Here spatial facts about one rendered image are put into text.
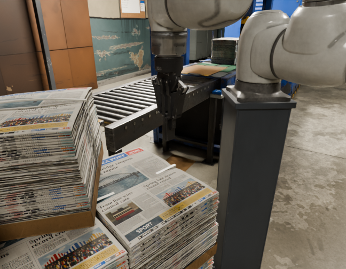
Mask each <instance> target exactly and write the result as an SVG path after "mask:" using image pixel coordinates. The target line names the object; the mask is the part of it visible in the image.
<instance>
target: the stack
mask: <svg viewBox="0 0 346 269"><path fill-rule="evenodd" d="M218 196H219V192H218V191H216V190H215V189H213V188H211V187H210V186H208V185H207V184H205V183H203V182H202V181H200V180H198V179H196V178H195V177H193V176H191V175H189V174H188V173H186V172H184V171H182V170H180V169H177V168H176V165H175V164H173V165H170V164H169V163H168V162H167V161H166V160H164V159H162V158H160V157H159V156H157V155H155V154H154V153H152V152H150V151H148V150H146V149H144V148H142V147H137V148H134V149H130V150H127V151H124V152H121V153H118V154H115V155H112V156H109V157H106V158H104V159H103V161H102V165H101V171H100V178H99V187H98V197H97V206H96V216H95V226H93V227H86V228H80V229H76V230H70V231H63V232H56V233H50V234H44V235H38V236H31V237H27V238H20V239H14V240H8V241H2V242H0V269H185V268H187V267H188V266H189V265H190V264H192V263H193V262H194V261H195V260H197V259H198V258H199V257H200V256H202V255H203V254H204V253H205V252H207V251H208V250H209V249H211V248H212V247H213V246H214V245H215V243H216V239H217V235H218V234H217V233H218V226H219V225H218V223H217V222H216V215H217V213H216V211H217V210H218V204H219V201H218V199H219V197H218Z"/></svg>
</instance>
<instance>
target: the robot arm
mask: <svg viewBox="0 0 346 269"><path fill-rule="evenodd" d="M146 1H147V15H148V20H149V22H150V27H151V46H152V54H154V55H157V56H155V57H154V61H155V70H156V71H157V72H158V74H157V78H156V79H153V80H152V84H153V87H154V92H155V98H156V105H157V108H158V113H159V114H160V113H161V114H162V117H163V126H164V140H166V141H170V140H172V139H174V138H175V128H176V118H179V117H181V116H182V111H183V106H184V101H185V96H186V93H187V91H188V89H189V87H188V85H184V84H183V82H182V77H181V72H182V70H183V62H184V57H183V56H181V55H183V54H185V53H186V37H187V28H188V29H193V30H214V29H221V28H224V27H227V26H230V25H232V24H234V23H236V22H237V21H239V20H240V19H241V18H242V17H243V16H244V15H245V14H246V13H247V12H248V10H249V8H250V6H251V4H252V1H253V0H146ZM281 79H282V80H286V81H289V82H292V83H296V84H301V85H307V86H315V87H323V88H326V87H334V86H339V85H342V84H346V0H302V5H301V6H299V7H298V8H297V9H296V10H295V11H294V13H293V14H292V16H291V18H290V17H289V16H288V15H287V14H286V13H284V12H283V11H281V10H264V11H257V12H254V13H253V14H252V15H251V16H250V17H249V18H248V19H247V21H246V23H245V25H244V27H243V29H242V32H241V35H240V39H239V44H238V52H237V64H236V79H235V85H228V86H226V90H227V91H229V92H230V93H231V94H232V95H233V96H235V97H236V99H237V101H238V102H251V101H291V96H289V95H287V94H285V93H283V92H282V91H281V90H280V88H281Z"/></svg>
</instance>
